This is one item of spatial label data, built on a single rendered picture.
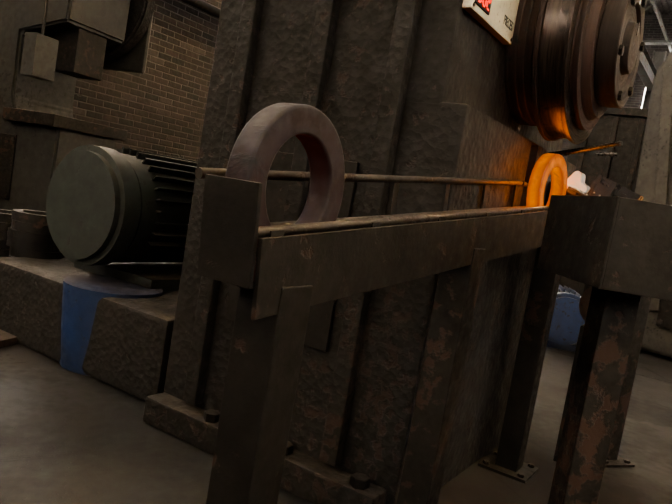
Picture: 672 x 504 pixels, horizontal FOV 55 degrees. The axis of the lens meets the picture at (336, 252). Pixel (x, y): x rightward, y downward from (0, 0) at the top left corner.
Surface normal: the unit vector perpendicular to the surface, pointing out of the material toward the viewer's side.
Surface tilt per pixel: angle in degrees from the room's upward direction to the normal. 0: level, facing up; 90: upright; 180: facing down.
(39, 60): 90
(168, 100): 90
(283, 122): 90
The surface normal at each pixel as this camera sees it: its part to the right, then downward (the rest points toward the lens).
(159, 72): 0.83, 0.19
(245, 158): -0.48, -0.23
